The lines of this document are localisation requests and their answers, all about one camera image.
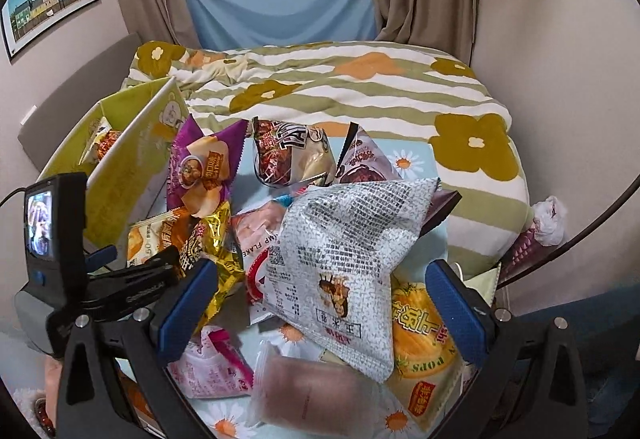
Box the large white grey-print snack packet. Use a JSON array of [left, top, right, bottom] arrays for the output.
[[261, 178, 442, 384]]

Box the thin black curved cable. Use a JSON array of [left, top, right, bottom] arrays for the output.
[[492, 176, 640, 292]]

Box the striped floral blanket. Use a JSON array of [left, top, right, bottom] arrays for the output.
[[120, 40, 531, 270]]

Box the maroon snack packet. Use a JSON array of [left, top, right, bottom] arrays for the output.
[[332, 122, 406, 185]]

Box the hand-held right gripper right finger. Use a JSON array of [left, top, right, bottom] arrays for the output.
[[425, 259, 591, 439]]

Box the beige black-lettered snack packet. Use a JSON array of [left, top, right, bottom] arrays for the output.
[[250, 116, 337, 190]]

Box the small pink snack packet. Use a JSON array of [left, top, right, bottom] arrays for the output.
[[167, 325, 256, 400]]

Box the framed landscape picture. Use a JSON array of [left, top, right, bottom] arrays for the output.
[[0, 0, 103, 61]]

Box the yellow-green paper bag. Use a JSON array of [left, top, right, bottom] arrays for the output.
[[37, 76, 191, 250]]

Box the translucent packet brown content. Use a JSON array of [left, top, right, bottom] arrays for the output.
[[247, 341, 386, 439]]

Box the gold foil snack packet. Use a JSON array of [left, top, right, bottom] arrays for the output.
[[180, 202, 246, 335]]

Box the yellow orange snack packet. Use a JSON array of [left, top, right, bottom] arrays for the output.
[[385, 276, 468, 420]]

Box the person's left forearm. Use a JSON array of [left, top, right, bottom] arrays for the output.
[[10, 354, 66, 439]]

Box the pink snack packet red circle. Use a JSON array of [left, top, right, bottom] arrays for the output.
[[230, 199, 301, 325]]

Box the ice cream cone plush toy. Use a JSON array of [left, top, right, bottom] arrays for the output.
[[497, 196, 568, 285]]

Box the brown bead bracelet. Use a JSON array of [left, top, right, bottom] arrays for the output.
[[32, 399, 56, 435]]

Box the dark brown snack packet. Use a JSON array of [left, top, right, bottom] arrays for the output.
[[420, 189, 463, 237]]

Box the purple snack packet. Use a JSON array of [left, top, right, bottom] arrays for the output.
[[166, 115, 249, 215]]

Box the white red snack packet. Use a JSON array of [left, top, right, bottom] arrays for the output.
[[80, 116, 124, 165]]

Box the grey headboard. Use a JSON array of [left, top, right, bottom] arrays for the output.
[[17, 33, 143, 165]]

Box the light blue daisy sheet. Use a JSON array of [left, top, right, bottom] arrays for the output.
[[115, 134, 506, 439]]

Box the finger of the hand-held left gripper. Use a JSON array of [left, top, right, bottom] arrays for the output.
[[115, 246, 182, 282], [75, 276, 173, 320]]

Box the pale yellow snack packet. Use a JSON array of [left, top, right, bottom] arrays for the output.
[[452, 261, 503, 307]]

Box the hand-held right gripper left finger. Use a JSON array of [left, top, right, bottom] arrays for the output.
[[52, 259, 221, 439]]

